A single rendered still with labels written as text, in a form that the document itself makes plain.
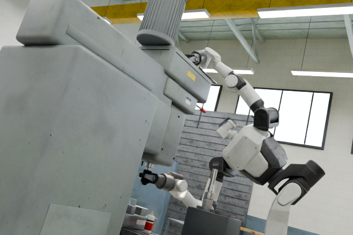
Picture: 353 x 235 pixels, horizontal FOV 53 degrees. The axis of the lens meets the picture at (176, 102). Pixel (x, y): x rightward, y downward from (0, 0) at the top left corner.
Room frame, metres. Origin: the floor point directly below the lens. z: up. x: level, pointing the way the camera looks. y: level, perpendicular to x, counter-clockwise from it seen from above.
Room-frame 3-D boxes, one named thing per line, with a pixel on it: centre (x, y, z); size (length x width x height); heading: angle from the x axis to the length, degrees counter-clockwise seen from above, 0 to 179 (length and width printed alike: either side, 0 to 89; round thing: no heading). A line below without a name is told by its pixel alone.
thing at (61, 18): (1.53, 0.33, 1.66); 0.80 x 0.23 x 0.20; 145
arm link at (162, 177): (2.00, -0.02, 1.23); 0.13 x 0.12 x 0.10; 40
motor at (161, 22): (1.74, 0.19, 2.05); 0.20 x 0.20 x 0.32
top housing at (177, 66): (1.93, 0.06, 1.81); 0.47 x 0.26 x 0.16; 145
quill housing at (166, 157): (1.94, 0.05, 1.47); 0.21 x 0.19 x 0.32; 55
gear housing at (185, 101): (1.91, 0.08, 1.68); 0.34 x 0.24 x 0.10; 145
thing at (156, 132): (1.79, 0.16, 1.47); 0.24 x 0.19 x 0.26; 55
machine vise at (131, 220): (2.01, 0.09, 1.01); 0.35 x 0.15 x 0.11; 146
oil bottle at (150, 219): (1.96, -0.03, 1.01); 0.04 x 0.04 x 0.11
